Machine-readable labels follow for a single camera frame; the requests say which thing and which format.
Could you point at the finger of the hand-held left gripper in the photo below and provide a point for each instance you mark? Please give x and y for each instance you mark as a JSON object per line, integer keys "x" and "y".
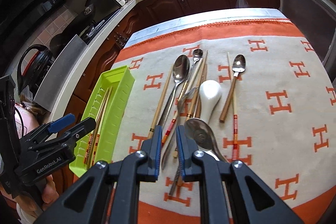
{"x": 61, "y": 121}
{"x": 84, "y": 125}

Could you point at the green plastic utensil tray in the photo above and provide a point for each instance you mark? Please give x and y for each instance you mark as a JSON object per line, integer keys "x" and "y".
{"x": 119, "y": 98}

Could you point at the white kitchen countertop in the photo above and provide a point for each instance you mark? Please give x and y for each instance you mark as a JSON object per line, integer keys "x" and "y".
{"x": 105, "y": 29}

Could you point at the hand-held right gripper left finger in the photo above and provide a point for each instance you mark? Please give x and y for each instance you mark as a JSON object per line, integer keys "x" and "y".
{"x": 157, "y": 146}

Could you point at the red striped bamboo chopstick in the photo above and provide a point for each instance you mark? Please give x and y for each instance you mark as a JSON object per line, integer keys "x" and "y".
{"x": 105, "y": 115}
{"x": 234, "y": 134}
{"x": 103, "y": 106}
{"x": 172, "y": 127}

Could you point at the metal fork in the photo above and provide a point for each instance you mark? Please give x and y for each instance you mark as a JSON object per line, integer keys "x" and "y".
{"x": 166, "y": 157}

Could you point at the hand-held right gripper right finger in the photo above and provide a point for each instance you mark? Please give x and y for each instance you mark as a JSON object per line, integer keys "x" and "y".
{"x": 181, "y": 151}

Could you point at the small metal spoon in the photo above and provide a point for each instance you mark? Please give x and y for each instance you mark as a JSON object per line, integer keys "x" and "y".
{"x": 197, "y": 54}

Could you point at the pink appliance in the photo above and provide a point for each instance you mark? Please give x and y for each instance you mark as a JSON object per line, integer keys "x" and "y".
{"x": 26, "y": 119}

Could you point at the white ceramic spoon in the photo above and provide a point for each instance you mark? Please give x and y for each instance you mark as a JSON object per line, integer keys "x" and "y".
{"x": 210, "y": 95}

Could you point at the twisted metal chopstick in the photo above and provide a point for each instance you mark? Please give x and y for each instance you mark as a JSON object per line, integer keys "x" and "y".
{"x": 178, "y": 174}

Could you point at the orange and white printed blanket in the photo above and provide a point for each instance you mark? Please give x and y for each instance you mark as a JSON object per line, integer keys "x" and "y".
{"x": 275, "y": 77}

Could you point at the light bamboo chopstick red end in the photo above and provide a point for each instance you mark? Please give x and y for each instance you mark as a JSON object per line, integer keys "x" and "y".
{"x": 162, "y": 98}

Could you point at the large metal spoon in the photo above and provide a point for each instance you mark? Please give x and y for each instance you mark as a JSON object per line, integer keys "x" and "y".
{"x": 199, "y": 134}
{"x": 182, "y": 67}

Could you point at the person's left hand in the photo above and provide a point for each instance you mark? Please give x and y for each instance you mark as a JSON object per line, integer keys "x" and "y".
{"x": 50, "y": 193}

